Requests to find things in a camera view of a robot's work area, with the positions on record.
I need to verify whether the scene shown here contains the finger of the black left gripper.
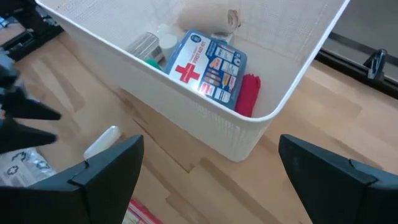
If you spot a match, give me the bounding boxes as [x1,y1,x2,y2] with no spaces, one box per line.
[0,119,59,155]
[0,88,62,121]

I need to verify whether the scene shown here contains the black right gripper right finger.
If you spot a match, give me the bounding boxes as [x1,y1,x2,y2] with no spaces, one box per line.
[277,133,398,224]

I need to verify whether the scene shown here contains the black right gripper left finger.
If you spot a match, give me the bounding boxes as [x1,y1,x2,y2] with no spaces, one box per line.
[0,134,146,224]

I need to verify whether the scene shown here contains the red bandage roll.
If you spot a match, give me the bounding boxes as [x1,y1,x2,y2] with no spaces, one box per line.
[234,73,262,118]

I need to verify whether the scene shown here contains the large white pill bottle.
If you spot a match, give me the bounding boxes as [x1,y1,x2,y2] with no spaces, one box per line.
[126,32,165,62]

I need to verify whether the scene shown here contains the green square box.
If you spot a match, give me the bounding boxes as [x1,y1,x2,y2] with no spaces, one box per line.
[145,58,163,72]

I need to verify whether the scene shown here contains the beige elastic bandage roll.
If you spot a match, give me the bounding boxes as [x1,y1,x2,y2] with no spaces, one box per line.
[176,1,242,34]

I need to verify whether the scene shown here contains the white perforated plastic basket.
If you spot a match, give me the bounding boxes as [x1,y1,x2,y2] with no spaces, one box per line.
[34,0,351,163]

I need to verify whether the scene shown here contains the white Vakly gauze package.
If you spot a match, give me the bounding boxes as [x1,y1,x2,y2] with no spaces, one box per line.
[0,147,57,188]

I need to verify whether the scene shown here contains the white slim tube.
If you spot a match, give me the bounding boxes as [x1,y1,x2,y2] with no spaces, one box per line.
[83,125,121,160]

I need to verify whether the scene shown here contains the red and white packet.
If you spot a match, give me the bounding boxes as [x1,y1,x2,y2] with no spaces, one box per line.
[122,198,164,224]

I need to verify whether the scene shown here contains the black left frame rails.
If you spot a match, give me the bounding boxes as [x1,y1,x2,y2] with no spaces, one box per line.
[0,0,65,62]

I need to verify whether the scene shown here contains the black frame crossbar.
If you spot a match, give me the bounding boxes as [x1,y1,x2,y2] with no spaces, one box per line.
[315,30,398,100]

